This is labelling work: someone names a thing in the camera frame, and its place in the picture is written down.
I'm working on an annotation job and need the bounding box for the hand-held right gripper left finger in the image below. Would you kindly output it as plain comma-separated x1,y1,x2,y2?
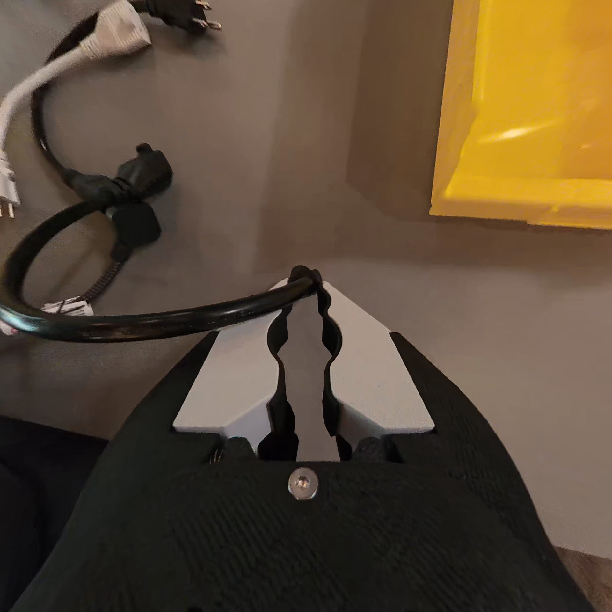
173,306,299,461

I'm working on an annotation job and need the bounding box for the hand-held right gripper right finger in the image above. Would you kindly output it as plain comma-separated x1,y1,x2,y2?
316,281,435,461

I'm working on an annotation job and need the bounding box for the thick black power cord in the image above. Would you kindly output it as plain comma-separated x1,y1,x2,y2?
0,201,323,342

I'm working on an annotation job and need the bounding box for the black power strip braided cord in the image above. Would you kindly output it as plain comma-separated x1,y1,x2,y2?
40,202,162,317

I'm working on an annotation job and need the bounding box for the yellow plastic bin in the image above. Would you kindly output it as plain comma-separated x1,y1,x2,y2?
429,0,612,231

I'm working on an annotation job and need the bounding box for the white power cord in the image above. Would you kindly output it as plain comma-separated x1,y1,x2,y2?
0,0,153,221

